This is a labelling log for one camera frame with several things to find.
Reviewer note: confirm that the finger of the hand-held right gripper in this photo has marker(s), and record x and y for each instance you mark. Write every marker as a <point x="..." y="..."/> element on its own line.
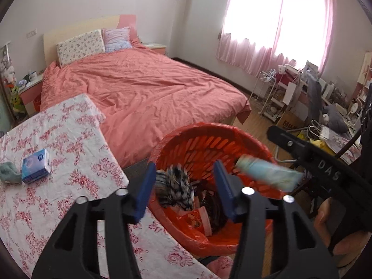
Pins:
<point x="287" y="142"/>

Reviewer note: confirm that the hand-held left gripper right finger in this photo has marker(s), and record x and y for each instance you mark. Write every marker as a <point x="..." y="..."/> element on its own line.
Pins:
<point x="223" y="189"/>

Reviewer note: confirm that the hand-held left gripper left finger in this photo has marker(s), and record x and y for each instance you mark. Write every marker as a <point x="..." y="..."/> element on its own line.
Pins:
<point x="146" y="186"/>

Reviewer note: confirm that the black white patterned cloth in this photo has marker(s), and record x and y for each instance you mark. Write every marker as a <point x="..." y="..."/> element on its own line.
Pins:
<point x="174" y="189"/>

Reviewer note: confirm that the red paper cup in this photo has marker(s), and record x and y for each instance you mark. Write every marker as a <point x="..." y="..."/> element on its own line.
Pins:
<point x="196" y="218"/>

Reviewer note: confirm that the orange plastic basket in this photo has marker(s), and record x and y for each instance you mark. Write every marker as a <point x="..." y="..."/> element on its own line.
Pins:
<point x="203" y="142"/>

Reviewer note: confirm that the green sock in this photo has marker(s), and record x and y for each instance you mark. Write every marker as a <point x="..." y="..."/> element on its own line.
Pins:
<point x="10" y="173"/>

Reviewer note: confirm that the person's right hand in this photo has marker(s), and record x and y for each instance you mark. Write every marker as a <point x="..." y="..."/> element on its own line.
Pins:
<point x="322" y="215"/>

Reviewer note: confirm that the cardboard box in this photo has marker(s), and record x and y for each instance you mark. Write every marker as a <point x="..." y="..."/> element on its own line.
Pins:
<point x="290" y="120"/>

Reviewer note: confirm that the floral shopping bag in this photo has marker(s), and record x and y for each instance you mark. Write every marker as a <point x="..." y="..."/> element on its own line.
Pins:
<point x="337" y="141"/>

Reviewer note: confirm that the grey chair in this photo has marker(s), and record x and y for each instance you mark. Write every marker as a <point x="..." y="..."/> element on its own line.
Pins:
<point x="315" y="98"/>

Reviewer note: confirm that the grey plush toy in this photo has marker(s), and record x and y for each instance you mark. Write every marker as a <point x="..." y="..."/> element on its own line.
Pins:
<point x="337" y="119"/>

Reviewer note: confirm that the cluttered desk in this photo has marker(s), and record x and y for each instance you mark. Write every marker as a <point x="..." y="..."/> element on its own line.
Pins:
<point x="286" y="78"/>

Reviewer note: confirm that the pink floral tablecloth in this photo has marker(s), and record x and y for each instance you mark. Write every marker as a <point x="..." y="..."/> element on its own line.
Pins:
<point x="72" y="139"/>

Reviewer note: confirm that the salmon bed cover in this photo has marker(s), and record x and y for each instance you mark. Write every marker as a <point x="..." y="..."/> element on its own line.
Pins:
<point x="145" y="87"/>

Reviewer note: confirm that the cream shelf unit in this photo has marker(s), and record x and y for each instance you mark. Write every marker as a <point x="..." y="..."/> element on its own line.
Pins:
<point x="364" y="69"/>

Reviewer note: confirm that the pink curtain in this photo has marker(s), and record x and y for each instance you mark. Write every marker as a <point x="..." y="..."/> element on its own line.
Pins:
<point x="229" y="46"/>

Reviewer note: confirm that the blue tissue pack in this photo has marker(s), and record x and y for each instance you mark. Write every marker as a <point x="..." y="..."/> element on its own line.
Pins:
<point x="35" y="165"/>

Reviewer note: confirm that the red bin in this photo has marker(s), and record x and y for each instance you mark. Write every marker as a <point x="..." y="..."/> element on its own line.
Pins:
<point x="37" y="104"/>

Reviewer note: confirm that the cream nightstand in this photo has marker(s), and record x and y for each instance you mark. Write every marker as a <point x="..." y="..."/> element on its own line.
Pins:
<point x="155" y="47"/>

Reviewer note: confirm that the pink nightstand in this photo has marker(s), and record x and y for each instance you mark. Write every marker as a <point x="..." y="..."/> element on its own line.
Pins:
<point x="29" y="94"/>

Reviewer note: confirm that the striped pillow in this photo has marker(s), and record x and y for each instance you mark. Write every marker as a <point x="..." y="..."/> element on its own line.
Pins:
<point x="116" y="39"/>

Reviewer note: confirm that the floral pillow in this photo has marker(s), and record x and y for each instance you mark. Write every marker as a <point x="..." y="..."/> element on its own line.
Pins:
<point x="81" y="46"/>

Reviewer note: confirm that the green yellow plush toy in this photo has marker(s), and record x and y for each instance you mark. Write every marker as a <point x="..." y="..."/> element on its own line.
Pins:
<point x="17" y="100"/>

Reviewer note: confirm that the white mug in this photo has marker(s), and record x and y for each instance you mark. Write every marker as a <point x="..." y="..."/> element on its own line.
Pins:
<point x="32" y="75"/>

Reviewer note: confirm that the flower decorated wardrobe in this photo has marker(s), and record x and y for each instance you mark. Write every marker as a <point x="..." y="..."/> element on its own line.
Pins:
<point x="3" y="116"/>

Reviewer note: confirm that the cream pink headboard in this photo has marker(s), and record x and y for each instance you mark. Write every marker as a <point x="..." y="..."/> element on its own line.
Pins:
<point x="72" y="29"/>

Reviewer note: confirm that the wall socket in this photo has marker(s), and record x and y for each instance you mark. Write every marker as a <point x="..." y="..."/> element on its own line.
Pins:
<point x="31" y="32"/>

